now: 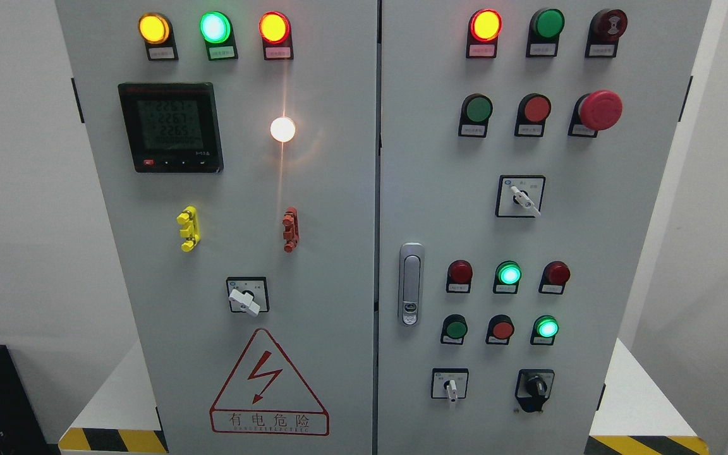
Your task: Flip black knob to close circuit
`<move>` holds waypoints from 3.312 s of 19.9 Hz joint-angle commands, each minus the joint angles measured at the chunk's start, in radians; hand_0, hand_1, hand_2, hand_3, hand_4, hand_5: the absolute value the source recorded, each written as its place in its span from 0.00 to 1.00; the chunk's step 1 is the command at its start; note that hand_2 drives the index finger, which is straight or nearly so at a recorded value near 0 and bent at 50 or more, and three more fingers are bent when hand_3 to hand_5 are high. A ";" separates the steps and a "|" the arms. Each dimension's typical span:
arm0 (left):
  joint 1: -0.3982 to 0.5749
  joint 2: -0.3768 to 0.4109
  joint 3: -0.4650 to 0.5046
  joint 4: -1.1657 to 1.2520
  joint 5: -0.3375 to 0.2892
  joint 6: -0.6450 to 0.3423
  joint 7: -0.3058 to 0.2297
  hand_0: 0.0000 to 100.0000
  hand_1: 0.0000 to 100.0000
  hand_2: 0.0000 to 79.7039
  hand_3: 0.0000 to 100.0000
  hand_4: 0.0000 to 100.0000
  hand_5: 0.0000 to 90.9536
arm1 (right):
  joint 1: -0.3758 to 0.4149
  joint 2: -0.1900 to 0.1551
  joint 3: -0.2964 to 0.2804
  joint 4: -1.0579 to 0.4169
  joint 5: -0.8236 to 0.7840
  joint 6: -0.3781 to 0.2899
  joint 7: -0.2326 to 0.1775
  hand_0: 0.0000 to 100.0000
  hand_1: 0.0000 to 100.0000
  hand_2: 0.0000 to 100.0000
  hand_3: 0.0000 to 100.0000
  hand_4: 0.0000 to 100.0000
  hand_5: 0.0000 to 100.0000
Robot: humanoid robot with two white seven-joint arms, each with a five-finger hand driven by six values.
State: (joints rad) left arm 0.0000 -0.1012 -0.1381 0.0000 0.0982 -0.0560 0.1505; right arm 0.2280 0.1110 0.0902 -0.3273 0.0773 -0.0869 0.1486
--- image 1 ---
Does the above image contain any yellow indicator light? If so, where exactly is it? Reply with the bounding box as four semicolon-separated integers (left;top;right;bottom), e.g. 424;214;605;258
138;12;178;61

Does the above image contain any dark red indicator right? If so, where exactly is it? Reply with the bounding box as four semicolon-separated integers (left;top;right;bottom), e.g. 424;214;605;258
538;261;571;296

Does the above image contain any green lit indicator middle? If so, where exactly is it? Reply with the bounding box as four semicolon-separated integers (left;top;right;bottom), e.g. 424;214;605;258
493;261;522;294

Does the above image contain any yellow terminal clip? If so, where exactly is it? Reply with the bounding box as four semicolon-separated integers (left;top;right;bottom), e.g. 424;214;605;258
176;205;200;252

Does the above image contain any dark red indicator left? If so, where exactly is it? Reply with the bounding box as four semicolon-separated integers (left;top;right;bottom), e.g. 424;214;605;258
447;260;473;293

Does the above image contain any left grey cabinet door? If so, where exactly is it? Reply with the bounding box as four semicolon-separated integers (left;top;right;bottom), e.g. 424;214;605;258
57;1;379;454

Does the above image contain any red push button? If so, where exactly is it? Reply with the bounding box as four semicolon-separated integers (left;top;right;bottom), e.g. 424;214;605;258
485;314;515;345
514;93;552;138

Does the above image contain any red terminal clip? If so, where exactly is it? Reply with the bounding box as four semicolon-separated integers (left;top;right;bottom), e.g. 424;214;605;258
281;207;300;253

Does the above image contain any white selector switch left door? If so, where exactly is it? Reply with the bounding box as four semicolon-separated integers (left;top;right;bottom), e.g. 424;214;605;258
226;276;269;317

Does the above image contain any red lit indicator right door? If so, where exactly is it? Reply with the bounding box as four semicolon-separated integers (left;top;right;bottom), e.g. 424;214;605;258
466;8;502;59

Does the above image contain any green lit indicator top left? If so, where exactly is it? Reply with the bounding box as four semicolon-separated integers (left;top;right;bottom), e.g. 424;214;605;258
200;11;238;61

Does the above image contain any green push button upper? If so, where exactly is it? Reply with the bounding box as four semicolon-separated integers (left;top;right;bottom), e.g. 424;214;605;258
458;94;493;138

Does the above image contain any red push button lower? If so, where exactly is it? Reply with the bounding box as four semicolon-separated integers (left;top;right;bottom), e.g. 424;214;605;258
485;314;515;345

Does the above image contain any white glowing lamp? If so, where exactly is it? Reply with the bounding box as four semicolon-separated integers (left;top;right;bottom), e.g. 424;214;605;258
269;116;296;143

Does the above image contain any green lit button lower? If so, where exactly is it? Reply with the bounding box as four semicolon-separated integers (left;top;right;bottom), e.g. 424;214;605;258
530;315;559;346

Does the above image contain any right grey cabinet door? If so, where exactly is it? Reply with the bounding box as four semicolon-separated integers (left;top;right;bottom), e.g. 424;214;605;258
377;1;710;454

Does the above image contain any silver door handle lock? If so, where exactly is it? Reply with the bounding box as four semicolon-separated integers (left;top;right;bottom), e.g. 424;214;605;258
398;243;425;326

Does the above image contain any white selector switch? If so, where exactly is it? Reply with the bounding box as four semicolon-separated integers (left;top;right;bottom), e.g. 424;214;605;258
495;174;546;218
430;368;469;409

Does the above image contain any dark red buzzer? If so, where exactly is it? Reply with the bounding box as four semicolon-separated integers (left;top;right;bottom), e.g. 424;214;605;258
585;9;628;58

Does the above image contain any green lit indicator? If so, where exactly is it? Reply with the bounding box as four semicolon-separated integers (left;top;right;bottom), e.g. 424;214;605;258
200;11;238;61
493;261;522;294

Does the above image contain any red push button upper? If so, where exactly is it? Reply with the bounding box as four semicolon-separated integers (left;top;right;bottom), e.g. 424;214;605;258
514;93;552;138

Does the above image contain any black digital power meter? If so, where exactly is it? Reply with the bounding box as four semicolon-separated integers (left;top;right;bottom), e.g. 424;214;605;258
118;82;224;173

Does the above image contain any green push button lower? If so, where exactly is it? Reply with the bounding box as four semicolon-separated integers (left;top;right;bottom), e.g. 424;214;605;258
440;314;468;345

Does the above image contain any grey cabinet door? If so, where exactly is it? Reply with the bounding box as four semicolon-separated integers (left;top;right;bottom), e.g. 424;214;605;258
57;1;379;454
377;1;710;454

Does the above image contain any white cabinet base platform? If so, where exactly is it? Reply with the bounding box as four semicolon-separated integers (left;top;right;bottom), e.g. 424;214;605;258
59;342;710;454

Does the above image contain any black knob selector switch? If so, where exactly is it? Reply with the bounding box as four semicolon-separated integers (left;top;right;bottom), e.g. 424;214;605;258
515;369;555;413

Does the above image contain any white selector switch lower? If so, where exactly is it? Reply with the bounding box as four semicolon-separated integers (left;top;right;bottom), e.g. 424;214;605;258
430;368;469;409

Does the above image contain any white selector switch upper right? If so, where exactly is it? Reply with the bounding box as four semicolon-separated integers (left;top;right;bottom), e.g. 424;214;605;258
495;174;546;218

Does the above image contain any red electrical warning sticker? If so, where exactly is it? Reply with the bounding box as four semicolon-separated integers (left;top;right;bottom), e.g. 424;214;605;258
210;328;330;437

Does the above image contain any red emergency stop button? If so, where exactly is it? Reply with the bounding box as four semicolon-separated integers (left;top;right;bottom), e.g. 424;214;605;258
568;90;623;138

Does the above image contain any green push button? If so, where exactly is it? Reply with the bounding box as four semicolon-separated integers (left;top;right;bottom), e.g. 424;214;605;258
440;314;468;345
458;94;493;138

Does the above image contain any dark red indicator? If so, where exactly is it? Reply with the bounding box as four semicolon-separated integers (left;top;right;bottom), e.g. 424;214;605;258
447;260;473;293
538;261;571;296

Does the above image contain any green indicator top right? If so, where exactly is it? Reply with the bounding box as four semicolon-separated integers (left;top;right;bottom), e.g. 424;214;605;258
526;8;564;58

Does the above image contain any red-orange indicator left door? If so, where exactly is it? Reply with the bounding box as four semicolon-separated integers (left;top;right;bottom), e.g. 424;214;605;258
259;11;294;61

